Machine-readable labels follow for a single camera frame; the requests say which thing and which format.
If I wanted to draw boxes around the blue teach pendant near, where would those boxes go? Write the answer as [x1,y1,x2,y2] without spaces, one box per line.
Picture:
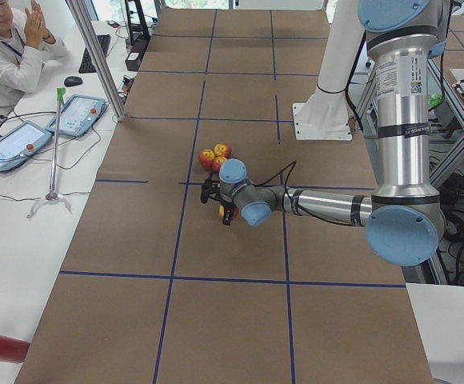
[0,121,52,172]

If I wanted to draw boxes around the brown paper table mat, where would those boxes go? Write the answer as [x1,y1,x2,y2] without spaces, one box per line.
[17,10,432,383]

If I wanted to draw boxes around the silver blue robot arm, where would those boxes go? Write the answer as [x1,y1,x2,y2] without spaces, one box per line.
[218,1,451,266]

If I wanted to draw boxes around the black computer mouse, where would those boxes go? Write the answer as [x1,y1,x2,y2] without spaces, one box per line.
[64,76,83,87]

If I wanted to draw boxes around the red yellow apple front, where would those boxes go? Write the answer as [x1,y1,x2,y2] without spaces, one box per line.
[211,156,228,173]

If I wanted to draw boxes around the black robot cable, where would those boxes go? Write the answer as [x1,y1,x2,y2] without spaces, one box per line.
[251,160,361,225]

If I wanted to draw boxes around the white pedestal column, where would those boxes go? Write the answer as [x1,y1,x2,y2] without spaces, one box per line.
[293,0,365,141]

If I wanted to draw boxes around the aluminium frame post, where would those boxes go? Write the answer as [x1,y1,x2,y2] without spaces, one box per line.
[66,0,126,122]

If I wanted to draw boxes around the red yellow apple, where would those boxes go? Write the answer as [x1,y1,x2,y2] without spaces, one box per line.
[214,142,232,158]
[211,156,228,173]
[198,149,215,169]
[218,205,239,220]

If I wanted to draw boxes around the black keyboard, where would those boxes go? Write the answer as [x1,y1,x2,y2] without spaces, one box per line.
[78,34,112,74]

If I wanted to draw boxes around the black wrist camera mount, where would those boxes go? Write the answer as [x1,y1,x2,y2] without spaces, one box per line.
[200,178,221,204]

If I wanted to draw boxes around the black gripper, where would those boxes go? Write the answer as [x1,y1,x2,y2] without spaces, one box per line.
[221,200,236,226]

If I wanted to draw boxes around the blue teach pendant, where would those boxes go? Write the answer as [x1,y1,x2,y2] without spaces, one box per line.
[59,94,106,137]
[0,121,52,172]

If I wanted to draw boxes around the person in white hoodie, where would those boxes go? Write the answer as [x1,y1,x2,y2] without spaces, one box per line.
[0,1,68,107]

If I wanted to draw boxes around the black box on table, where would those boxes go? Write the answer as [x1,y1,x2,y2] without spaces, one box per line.
[125,52,142,72]

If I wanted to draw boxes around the red yellow apple back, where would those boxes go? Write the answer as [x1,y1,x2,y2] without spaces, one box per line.
[214,142,232,158]

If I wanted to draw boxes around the blue teach pendant far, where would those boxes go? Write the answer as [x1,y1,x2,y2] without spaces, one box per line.
[59,94,106,137]

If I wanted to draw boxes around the metal grabber stick green handle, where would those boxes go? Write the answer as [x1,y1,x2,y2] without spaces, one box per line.
[26,87,72,219]

